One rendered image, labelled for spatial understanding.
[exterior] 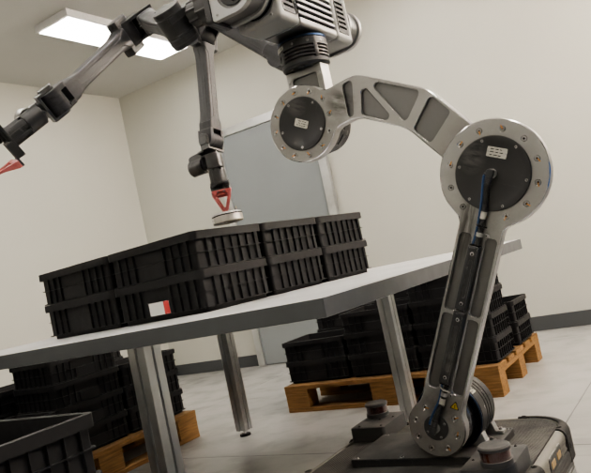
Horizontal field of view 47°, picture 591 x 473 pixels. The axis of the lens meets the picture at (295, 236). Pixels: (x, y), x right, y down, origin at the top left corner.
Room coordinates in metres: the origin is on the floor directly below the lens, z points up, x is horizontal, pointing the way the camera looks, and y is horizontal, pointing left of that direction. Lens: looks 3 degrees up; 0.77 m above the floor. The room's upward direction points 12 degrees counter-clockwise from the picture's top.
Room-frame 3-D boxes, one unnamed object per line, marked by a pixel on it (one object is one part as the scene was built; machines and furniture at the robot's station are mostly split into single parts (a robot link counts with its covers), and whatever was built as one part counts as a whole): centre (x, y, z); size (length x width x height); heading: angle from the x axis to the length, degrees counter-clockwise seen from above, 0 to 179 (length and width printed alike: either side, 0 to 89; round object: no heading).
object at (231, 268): (2.10, 0.35, 0.76); 0.40 x 0.30 x 0.12; 53
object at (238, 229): (2.10, 0.35, 0.92); 0.40 x 0.30 x 0.02; 53
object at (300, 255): (2.34, 0.16, 0.76); 0.40 x 0.30 x 0.12; 53
